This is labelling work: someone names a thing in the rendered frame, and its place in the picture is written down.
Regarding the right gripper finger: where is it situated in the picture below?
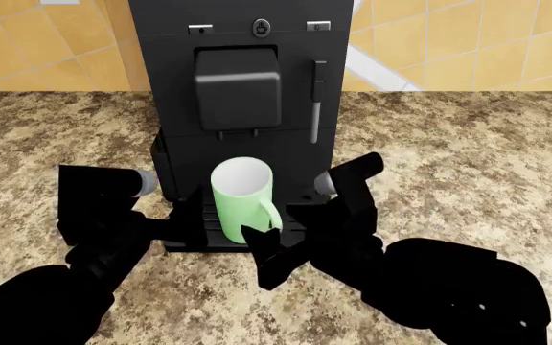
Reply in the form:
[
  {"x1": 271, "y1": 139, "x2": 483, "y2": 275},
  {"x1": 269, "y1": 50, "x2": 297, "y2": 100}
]
[
  {"x1": 285, "y1": 201, "x2": 351, "y2": 233},
  {"x1": 240, "y1": 224, "x2": 311, "y2": 291}
]

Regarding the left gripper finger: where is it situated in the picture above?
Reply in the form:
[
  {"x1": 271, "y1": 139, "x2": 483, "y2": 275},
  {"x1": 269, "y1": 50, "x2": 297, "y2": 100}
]
[
  {"x1": 167, "y1": 218, "x2": 206, "y2": 250},
  {"x1": 171, "y1": 186, "x2": 206, "y2": 222}
]

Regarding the light green mug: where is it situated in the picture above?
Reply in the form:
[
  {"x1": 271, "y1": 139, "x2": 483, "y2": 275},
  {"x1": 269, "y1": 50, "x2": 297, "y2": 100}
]
[{"x1": 210, "y1": 155, "x2": 285, "y2": 245}]

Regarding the black coffee machine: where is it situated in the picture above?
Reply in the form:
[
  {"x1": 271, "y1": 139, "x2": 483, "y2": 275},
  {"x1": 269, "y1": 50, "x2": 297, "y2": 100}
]
[{"x1": 128, "y1": 0, "x2": 356, "y2": 253}]

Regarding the black coffee dispenser head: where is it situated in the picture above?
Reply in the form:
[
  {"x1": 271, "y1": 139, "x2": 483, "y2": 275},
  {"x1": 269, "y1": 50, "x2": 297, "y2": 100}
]
[{"x1": 193, "y1": 44, "x2": 284, "y2": 141}]

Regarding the round coffee cup button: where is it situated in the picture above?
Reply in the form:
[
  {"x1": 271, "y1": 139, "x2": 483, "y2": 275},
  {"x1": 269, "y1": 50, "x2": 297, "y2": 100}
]
[{"x1": 251, "y1": 17, "x2": 272, "y2": 38}]

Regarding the black drip tray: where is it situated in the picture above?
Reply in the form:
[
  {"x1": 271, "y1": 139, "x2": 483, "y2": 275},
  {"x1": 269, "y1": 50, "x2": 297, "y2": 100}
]
[{"x1": 163, "y1": 198, "x2": 309, "y2": 253}]

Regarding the black and grey steam wand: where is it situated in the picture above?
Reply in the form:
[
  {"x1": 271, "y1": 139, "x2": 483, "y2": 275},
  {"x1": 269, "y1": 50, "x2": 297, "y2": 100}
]
[{"x1": 310, "y1": 58, "x2": 329, "y2": 145}]

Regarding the left gripper camera grey lens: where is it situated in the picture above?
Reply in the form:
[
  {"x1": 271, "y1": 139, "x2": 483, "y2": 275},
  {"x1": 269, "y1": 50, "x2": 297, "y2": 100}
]
[{"x1": 57, "y1": 164, "x2": 158, "y2": 199}]

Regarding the gripper camera grey lens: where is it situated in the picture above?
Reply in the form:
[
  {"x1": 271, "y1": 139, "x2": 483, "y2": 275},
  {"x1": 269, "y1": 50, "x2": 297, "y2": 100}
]
[
  {"x1": 57, "y1": 164, "x2": 158, "y2": 199},
  {"x1": 313, "y1": 151, "x2": 385, "y2": 198}
]

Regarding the right gripper camera grey lens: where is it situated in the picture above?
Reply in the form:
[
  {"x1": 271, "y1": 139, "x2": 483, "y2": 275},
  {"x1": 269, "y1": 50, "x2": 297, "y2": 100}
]
[{"x1": 313, "y1": 151, "x2": 385, "y2": 198}]

